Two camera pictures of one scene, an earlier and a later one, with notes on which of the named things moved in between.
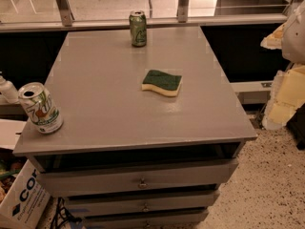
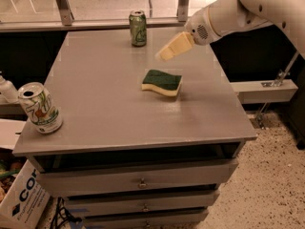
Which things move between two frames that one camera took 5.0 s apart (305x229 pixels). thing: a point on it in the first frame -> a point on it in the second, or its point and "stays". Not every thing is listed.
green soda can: x=138 y=28 stays
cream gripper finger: x=287 y=96 -> x=181 y=43
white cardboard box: x=27 y=201 stays
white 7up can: x=40 y=108 stays
